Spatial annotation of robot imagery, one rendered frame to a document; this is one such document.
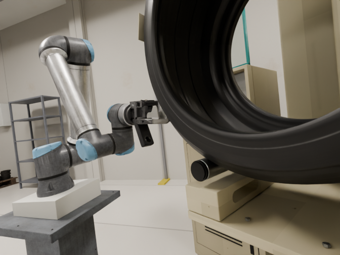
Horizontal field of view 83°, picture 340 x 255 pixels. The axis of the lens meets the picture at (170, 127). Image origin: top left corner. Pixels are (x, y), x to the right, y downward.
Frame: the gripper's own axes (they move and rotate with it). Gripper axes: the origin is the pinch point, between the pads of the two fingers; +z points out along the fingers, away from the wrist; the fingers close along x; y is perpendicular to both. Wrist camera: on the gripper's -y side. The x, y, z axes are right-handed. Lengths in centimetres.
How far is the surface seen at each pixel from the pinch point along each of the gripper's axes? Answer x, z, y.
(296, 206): 5.4, 34.8, -16.4
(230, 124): 11.6, 15.6, -0.8
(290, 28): 27.6, 25.1, 26.8
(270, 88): 88, -4, 14
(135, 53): 153, -265, 98
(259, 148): -12.1, 34.7, -1.0
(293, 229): -3.5, 37.0, -16.2
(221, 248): 60, -20, -89
